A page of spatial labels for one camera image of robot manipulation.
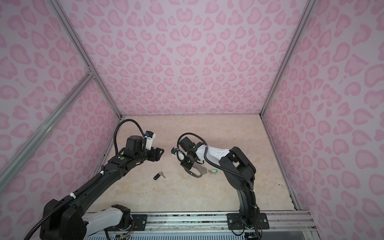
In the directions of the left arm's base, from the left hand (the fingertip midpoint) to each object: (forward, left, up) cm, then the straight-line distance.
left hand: (158, 146), depth 83 cm
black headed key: (-9, +2, -16) cm, 19 cm away
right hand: (-3, -14, -14) cm, 20 cm away
